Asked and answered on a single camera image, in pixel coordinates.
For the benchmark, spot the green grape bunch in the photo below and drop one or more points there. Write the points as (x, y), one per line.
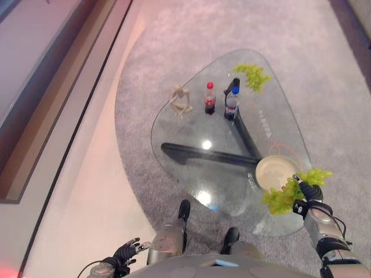
(282, 199)
(253, 76)

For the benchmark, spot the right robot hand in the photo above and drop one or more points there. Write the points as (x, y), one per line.
(312, 191)

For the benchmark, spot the robot left leg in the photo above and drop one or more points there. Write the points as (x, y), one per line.
(169, 237)

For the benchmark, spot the cream round plate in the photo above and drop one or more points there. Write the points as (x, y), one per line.
(274, 172)

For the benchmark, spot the gray rug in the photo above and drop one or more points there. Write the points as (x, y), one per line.
(179, 52)

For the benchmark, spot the blue-capped cola bottle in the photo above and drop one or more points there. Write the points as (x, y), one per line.
(232, 105)

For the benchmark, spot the robot leg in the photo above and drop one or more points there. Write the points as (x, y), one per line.
(232, 240)
(169, 237)

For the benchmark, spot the red-capped cola bottle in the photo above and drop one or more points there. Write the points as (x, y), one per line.
(210, 100)

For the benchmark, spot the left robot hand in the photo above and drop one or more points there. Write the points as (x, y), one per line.
(124, 255)

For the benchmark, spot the robot right leg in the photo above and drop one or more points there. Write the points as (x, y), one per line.
(232, 240)

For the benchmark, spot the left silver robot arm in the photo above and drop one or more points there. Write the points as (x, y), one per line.
(101, 270)

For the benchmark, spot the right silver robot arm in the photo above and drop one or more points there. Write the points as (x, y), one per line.
(330, 231)

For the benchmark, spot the silver robot torso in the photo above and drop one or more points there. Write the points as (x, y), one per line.
(203, 267)

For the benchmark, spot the black table base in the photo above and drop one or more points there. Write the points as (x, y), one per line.
(203, 153)

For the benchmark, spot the brown wooden cabinet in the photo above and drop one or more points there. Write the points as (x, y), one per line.
(43, 87)

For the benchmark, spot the wooden mannequin figure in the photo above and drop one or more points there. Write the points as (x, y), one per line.
(181, 100)

